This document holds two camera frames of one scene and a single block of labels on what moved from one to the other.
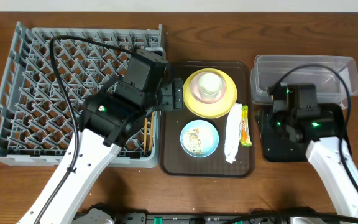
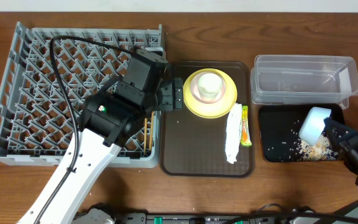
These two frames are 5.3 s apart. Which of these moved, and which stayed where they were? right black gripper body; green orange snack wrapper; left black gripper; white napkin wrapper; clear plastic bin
Moved: right black gripper body
Stayed: white napkin wrapper; green orange snack wrapper; left black gripper; clear plastic bin
